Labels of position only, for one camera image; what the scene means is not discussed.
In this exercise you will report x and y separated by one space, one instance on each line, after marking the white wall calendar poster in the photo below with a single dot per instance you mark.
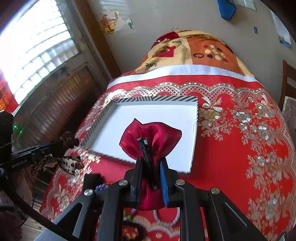
283 33

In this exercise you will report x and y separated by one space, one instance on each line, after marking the black fabric scrunchie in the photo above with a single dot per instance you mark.
132 231

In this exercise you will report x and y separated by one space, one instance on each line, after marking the clear plastic bag on chair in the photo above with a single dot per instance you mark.
289 113

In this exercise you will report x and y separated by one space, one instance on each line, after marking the brown wooden chair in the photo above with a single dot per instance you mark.
287 89

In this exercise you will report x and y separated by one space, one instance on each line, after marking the black white striped box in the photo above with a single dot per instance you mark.
169 123

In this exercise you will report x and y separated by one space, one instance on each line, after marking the blue grey hanging cloth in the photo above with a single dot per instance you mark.
227 9

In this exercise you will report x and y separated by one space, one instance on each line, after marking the dark red satin bow clip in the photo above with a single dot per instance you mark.
161 140

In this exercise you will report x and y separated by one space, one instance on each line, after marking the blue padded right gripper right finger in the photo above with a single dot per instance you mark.
205 214

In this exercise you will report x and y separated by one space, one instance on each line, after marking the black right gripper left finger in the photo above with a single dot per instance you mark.
97 215

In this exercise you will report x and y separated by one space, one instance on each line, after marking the window with bright grille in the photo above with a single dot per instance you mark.
34 46

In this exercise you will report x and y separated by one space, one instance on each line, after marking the red gold calligraphy banner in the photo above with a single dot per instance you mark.
7 100

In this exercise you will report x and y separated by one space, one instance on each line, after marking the red gold wall sticker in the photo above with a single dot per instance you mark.
111 21

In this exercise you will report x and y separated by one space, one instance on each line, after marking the wall hook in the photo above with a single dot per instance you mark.
129 23

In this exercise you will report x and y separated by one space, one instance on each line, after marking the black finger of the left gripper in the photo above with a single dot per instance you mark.
54 149

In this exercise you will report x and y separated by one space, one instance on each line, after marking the red floral embroidered bedspread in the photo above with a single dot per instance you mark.
243 143

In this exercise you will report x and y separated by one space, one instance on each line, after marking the orange beige love blanket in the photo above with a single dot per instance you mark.
194 48

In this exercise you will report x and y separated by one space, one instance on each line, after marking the brown leopard bow scrunchie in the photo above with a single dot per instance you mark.
69 164

